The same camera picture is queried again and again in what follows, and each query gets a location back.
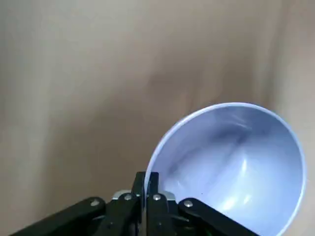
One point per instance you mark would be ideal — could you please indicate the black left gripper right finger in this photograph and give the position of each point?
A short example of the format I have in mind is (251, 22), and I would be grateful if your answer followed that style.
(157, 216)

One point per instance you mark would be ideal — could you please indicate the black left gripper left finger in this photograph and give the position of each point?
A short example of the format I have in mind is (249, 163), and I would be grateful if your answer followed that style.
(123, 216)

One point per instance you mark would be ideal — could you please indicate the purple bowl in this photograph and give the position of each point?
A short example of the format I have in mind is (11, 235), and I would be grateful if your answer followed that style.
(233, 159)

